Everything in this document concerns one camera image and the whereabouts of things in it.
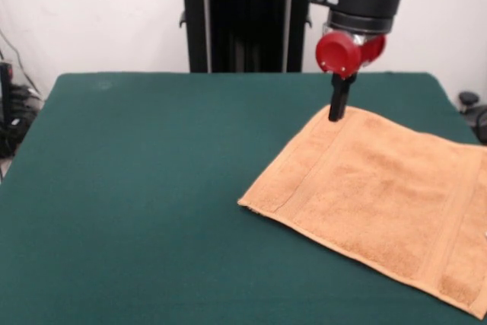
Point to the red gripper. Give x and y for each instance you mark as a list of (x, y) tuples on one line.
[(338, 53)]

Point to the orange terry towel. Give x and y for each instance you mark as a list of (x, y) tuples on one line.
[(380, 195)]

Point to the black office chair base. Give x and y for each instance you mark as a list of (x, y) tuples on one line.
[(475, 112)]

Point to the dark green table cloth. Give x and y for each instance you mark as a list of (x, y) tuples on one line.
[(114, 226)]

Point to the black bag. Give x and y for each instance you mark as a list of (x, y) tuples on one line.
[(11, 134)]

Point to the black electronics box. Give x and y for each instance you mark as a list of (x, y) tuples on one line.
[(6, 89)]

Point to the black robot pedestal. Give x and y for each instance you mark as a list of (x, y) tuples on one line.
[(247, 36)]

